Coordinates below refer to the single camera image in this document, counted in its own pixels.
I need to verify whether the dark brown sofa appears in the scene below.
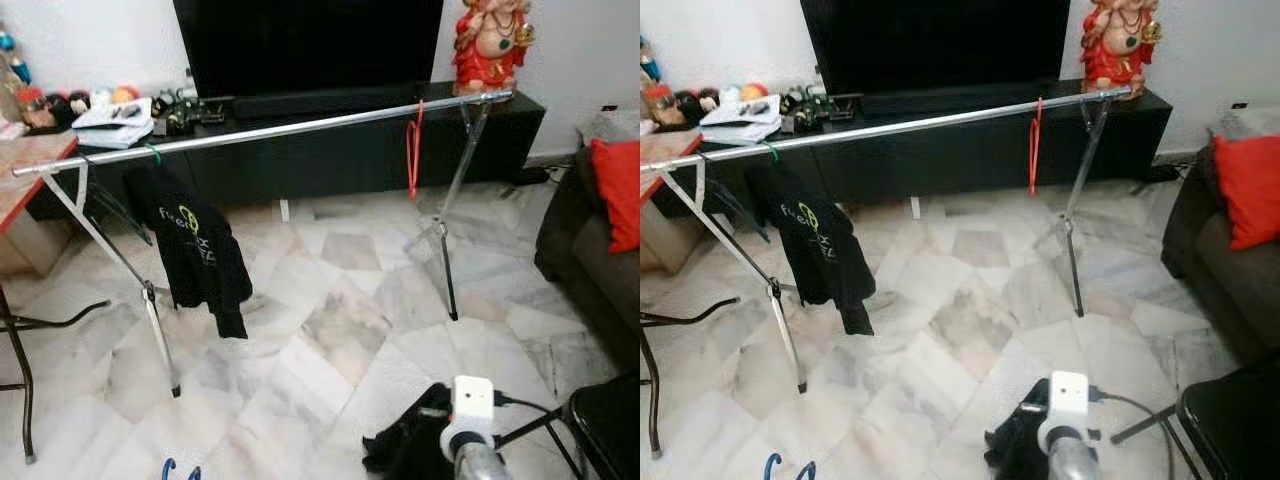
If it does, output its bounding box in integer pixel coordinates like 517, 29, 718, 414
533, 140, 641, 376
1160, 135, 1280, 366

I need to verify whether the dark navy shirt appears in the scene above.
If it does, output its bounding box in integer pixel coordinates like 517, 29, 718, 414
362, 382, 456, 480
985, 395, 1051, 480

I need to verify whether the grey patterned armrest cover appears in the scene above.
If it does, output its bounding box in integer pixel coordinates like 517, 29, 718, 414
1205, 105, 1280, 141
570, 108, 641, 146

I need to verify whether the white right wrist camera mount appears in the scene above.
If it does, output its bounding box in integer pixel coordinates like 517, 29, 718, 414
1035, 370, 1093, 453
440, 375, 498, 456

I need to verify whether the black chair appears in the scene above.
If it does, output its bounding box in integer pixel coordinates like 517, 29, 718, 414
495, 375, 641, 480
1110, 380, 1280, 480

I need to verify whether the black mouse plush toy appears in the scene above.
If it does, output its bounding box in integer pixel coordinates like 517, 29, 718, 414
675, 88, 723, 123
40, 90, 93, 126

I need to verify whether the marble-pattern folding table red edge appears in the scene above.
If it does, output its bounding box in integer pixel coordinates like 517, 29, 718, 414
0, 130, 111, 466
640, 128, 741, 461

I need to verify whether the silver metal clothes rack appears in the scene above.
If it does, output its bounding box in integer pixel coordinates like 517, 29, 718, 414
12, 90, 516, 399
640, 85, 1136, 393

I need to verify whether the red lidded jar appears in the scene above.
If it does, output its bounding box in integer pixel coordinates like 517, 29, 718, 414
15, 88, 46, 129
645, 85, 679, 126

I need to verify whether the red cushion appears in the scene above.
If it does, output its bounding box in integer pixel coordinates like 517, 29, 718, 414
588, 138, 641, 254
1212, 135, 1280, 251

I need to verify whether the red plastic hanger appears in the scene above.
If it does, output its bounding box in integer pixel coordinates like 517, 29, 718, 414
1028, 96, 1046, 198
405, 98, 426, 201

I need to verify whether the black flat television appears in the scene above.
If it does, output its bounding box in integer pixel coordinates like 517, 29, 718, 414
172, 0, 446, 101
800, 0, 1073, 96

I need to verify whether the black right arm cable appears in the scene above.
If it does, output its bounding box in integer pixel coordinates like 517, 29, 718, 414
1088, 390, 1176, 480
493, 395, 566, 421

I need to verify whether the red gold deity statue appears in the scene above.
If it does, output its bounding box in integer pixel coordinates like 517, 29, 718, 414
1080, 0, 1163, 96
452, 0, 534, 98

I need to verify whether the black TV console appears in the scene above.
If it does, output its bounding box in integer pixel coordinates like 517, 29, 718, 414
650, 85, 1173, 206
25, 85, 548, 221

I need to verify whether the stack of white papers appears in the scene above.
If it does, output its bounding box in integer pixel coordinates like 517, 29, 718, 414
72, 97, 156, 149
698, 94, 783, 147

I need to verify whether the black shirt with green logo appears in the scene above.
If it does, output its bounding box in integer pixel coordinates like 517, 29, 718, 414
745, 160, 878, 336
123, 162, 254, 339

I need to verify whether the black soundbar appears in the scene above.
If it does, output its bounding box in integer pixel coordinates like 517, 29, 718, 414
860, 82, 1041, 116
232, 85, 416, 119

